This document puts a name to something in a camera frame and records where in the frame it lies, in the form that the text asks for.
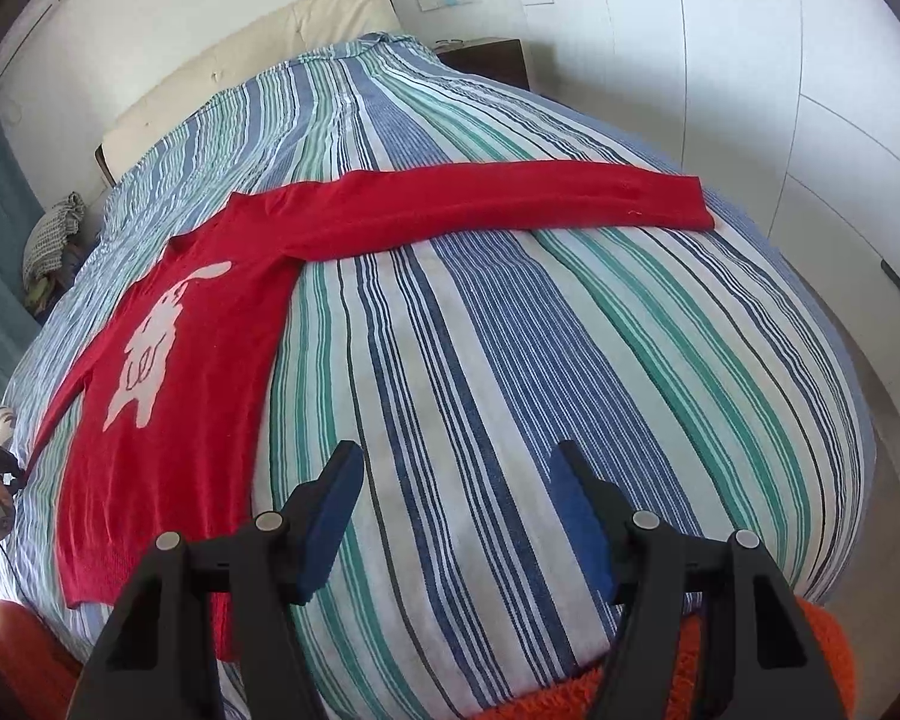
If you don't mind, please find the pile of folded clothes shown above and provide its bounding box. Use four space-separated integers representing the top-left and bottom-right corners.
20 192 86 319

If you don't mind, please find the cream padded headboard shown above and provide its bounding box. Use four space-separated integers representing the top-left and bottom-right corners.
95 0 401 185

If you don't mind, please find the white wardrobe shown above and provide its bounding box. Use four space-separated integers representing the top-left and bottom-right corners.
521 0 900 477

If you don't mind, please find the dark wooden nightstand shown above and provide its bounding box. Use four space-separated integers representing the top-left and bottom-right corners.
434 37 532 91

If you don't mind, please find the red knit sweater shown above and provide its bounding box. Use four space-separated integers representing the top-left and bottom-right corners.
34 161 728 691

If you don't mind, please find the striped blue green bedspread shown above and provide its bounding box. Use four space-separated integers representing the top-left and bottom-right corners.
0 34 875 718

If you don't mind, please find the patterned cushion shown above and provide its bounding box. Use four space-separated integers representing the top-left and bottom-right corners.
0 406 17 449

